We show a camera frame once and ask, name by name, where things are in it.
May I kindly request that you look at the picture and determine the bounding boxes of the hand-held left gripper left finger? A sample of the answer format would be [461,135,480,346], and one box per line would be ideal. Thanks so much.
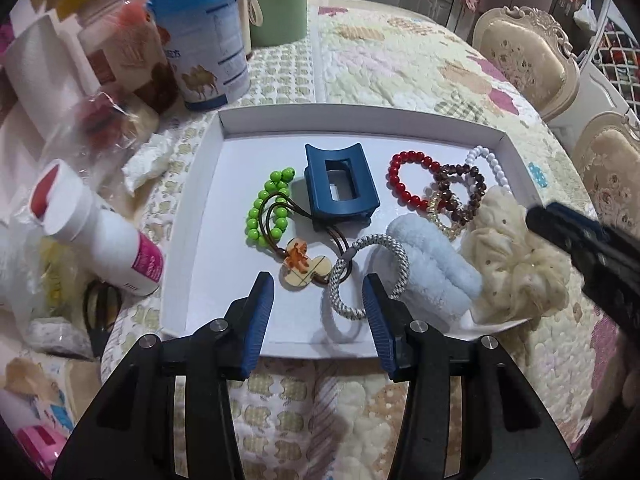
[65,271,276,480]

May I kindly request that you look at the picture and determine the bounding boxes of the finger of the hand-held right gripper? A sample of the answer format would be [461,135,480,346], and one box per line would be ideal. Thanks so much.
[546,202,609,243]
[526,205,586,258]

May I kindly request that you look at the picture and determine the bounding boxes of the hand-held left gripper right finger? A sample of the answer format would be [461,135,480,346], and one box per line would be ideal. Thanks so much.
[361,274,581,480]

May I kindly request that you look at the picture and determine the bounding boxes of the cream lace scrunchie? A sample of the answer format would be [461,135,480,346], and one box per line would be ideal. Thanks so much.
[459,185,571,326]

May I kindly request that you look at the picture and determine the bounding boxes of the white cardboard tray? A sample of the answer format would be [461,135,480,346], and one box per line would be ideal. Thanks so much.
[160,105,548,361]

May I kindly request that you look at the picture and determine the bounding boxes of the brown hair tie bear charm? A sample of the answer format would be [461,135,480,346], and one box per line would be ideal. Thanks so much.
[260,191,351,291]

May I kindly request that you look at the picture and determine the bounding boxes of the silver grey hair tie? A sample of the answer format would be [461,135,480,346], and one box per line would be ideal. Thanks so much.
[326,233,411,321]

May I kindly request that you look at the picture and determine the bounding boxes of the brown bead bracelet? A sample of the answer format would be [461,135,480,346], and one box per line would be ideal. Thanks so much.
[432,162,488,226]

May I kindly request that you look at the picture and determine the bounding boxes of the light blue fluffy scrunchie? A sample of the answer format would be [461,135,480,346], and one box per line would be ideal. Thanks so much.
[385,213,483,318]

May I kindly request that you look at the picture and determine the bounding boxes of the green bead bracelet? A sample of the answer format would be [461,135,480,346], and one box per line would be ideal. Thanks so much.
[244,169,297,248]

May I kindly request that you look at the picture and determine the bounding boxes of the yellow clear bead bracelet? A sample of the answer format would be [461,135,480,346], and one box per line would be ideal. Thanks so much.
[426,190,468,241]

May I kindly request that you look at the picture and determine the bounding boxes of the red bead bracelet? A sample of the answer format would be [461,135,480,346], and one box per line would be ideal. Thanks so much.
[386,150,443,211]

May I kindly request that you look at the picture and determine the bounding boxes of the cream upholstered chair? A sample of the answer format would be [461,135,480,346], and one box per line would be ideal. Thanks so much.
[572,112,640,221]
[472,6,581,123]

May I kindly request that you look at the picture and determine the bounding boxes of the blue hair claw clip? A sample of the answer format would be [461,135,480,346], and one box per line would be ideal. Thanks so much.
[302,142,380,233]

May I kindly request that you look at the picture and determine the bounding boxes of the white bottle pink label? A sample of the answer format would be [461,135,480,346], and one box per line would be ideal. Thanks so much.
[42,159,166,297]

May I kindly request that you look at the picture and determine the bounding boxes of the black scissors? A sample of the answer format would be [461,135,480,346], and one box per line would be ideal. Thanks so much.
[82,280,123,358]

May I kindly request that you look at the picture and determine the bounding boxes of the crumpled white tissue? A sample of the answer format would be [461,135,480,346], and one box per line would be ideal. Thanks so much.
[122,132,176,193]

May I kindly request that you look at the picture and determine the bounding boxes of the small white packet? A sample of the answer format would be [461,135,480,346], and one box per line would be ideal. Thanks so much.
[25,317,96,358]

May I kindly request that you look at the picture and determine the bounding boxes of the quilted patchwork tablecloth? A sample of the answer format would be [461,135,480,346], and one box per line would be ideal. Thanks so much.
[100,0,631,480]

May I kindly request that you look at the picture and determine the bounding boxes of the plastic bag yellow contents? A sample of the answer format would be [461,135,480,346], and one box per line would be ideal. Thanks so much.
[0,210,96,321]

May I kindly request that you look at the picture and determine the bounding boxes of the tissue pack blue print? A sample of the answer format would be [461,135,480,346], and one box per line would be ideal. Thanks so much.
[0,355,83,441]

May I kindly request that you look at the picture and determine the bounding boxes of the clear plastic bag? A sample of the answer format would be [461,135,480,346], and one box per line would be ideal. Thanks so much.
[40,90,161,196]

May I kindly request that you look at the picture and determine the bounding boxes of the pink plastic object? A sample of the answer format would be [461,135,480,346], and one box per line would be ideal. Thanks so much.
[17,422,68,476]

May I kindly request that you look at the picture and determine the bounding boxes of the blue can camel print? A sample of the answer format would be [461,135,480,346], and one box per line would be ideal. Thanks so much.
[147,0,251,112]

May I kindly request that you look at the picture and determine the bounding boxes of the clear snack jar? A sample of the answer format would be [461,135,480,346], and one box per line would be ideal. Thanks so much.
[77,0,181,111]

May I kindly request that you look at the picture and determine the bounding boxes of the green cup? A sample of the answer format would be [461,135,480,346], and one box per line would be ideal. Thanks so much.
[248,0,307,47]

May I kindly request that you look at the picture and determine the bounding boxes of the white paper box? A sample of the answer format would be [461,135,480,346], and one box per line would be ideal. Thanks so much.
[0,15,101,131]

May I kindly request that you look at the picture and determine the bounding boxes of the white pearl bracelet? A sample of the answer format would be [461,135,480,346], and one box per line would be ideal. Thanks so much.
[464,145,513,196]

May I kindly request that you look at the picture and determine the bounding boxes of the white wire rack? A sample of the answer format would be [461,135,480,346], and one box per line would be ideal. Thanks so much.
[582,0,640,96]

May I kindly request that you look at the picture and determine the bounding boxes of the bottle with cream strap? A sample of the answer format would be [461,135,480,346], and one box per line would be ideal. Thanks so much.
[234,0,264,58]

